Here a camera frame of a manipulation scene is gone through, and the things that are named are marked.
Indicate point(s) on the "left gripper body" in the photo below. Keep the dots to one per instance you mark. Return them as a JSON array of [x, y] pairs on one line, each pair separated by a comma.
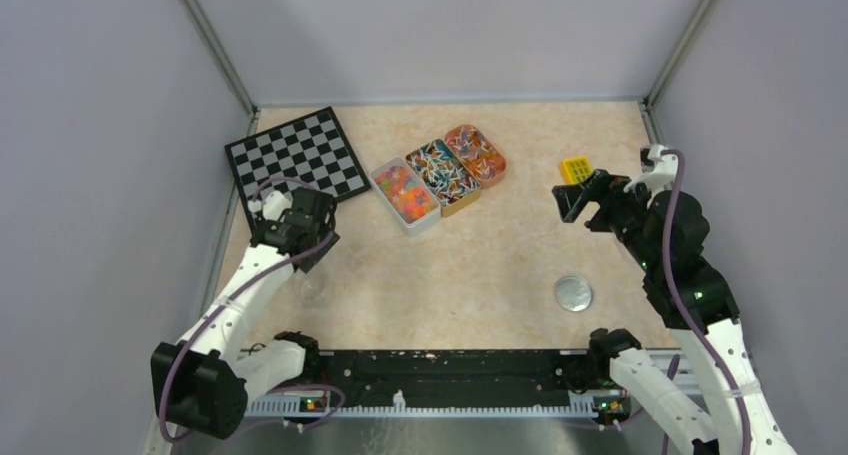
[[325, 235]]

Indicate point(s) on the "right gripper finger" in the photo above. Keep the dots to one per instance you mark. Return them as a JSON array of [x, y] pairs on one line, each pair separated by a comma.
[[572, 199], [595, 177]]

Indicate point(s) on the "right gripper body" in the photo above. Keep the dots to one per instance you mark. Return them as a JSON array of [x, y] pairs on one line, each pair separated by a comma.
[[620, 211]]

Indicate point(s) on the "clear plastic jar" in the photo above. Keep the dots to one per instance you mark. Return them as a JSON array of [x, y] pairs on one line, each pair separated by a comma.
[[312, 287]]

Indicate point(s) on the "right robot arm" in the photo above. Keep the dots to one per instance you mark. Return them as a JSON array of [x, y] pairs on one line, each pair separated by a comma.
[[664, 229]]

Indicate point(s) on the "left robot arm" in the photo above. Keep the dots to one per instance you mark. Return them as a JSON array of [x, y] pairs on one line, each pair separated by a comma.
[[200, 383]]

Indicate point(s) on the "yellow green toy block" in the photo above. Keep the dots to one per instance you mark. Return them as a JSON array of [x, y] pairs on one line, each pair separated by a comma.
[[575, 170]]

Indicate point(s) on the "black white checkerboard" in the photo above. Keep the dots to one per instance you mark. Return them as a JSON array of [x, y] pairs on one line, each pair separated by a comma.
[[312, 148]]

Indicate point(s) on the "pink lollipop tin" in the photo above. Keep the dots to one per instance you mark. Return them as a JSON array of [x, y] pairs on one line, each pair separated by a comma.
[[477, 154]]

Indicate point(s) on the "silver jar lid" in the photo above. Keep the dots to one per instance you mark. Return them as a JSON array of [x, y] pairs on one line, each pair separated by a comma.
[[573, 293]]

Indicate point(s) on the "white candy tin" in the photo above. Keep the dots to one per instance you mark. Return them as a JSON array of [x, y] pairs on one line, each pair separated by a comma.
[[407, 197]]

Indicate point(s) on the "gold lollipop tin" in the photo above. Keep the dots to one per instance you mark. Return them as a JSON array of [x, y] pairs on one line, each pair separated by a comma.
[[444, 176]]

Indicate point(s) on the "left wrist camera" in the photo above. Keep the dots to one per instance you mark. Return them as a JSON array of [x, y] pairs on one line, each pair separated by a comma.
[[270, 207]]

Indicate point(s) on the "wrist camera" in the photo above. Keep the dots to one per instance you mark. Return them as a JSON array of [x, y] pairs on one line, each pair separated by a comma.
[[270, 207], [659, 169]]

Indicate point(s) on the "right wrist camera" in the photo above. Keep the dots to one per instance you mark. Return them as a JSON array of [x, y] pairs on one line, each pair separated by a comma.
[[659, 169]]

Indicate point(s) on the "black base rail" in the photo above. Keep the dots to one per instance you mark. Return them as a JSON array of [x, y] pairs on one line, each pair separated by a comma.
[[526, 383]]

